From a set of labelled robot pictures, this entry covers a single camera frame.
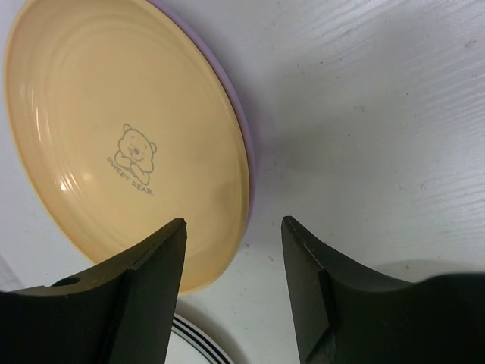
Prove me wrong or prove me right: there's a purple plate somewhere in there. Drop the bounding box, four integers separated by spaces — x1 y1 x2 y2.
149 1 258 228

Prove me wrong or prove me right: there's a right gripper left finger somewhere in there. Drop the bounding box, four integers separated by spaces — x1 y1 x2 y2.
1 218 187 363

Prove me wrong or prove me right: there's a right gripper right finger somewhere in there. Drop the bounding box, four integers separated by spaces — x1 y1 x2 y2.
281 216 484 363

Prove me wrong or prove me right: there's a beige plate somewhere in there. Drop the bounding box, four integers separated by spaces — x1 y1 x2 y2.
4 1 249 294

